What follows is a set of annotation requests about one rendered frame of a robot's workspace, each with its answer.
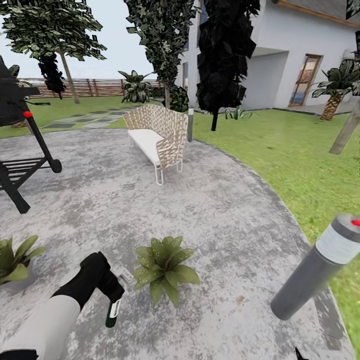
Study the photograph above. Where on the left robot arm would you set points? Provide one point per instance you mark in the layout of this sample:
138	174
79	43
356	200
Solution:
47	332

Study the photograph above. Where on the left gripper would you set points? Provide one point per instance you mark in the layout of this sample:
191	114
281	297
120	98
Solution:
113	289

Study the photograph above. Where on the bush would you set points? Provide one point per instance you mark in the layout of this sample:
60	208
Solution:
179	100
14	70
341	81
236	113
136	88

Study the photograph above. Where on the insectifuge atomizer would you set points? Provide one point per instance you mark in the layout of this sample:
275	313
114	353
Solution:
112	314

